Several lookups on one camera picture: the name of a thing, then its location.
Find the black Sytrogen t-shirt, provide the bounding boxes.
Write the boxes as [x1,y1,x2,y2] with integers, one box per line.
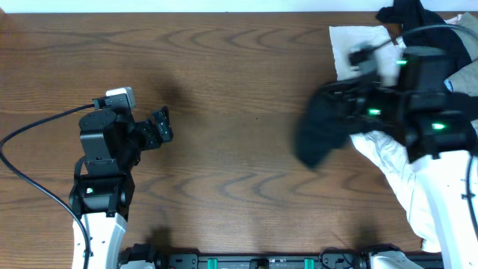
[294,91,357,169]

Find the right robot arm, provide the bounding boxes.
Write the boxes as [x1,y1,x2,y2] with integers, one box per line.
[326,46,477,268]

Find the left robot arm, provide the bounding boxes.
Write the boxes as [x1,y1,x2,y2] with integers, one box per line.
[69,107,173,268]

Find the white shirt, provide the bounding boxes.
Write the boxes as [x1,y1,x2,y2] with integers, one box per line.
[329,13,478,253]

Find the dark navy garment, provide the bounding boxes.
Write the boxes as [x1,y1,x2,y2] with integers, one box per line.
[376,0,471,72]

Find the grey garment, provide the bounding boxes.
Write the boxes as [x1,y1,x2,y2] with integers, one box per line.
[444,12,478,98]

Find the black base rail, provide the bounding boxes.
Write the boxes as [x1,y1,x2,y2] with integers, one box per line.
[116,244,445,269]

